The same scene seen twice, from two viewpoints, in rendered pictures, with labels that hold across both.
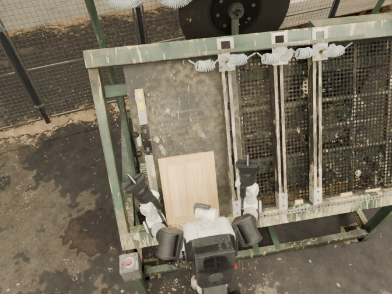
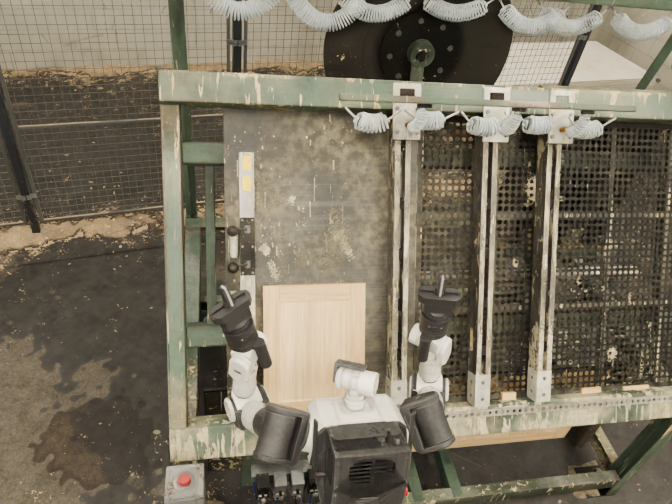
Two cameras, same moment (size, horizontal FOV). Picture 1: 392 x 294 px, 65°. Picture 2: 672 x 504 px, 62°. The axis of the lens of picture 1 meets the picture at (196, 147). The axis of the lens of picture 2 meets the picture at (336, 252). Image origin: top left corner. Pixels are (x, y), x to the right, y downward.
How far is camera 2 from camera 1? 0.30 m
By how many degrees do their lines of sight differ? 10
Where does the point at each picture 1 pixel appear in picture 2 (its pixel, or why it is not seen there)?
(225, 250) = (393, 448)
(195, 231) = (333, 414)
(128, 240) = (185, 441)
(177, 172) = (296, 316)
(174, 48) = (319, 89)
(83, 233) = (78, 442)
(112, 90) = (196, 151)
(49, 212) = (15, 396)
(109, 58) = (204, 89)
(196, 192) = (327, 358)
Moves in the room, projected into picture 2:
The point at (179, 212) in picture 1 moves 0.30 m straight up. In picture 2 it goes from (289, 395) to (296, 342)
